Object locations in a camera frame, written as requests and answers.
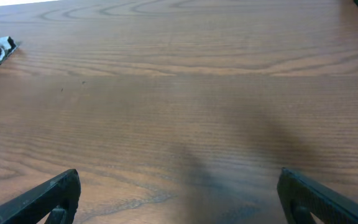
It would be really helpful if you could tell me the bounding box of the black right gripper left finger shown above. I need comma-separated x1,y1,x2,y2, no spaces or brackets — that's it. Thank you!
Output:
0,169,81,224

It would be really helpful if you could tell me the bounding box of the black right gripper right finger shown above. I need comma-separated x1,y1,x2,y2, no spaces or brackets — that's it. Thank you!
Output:
277,168,358,223

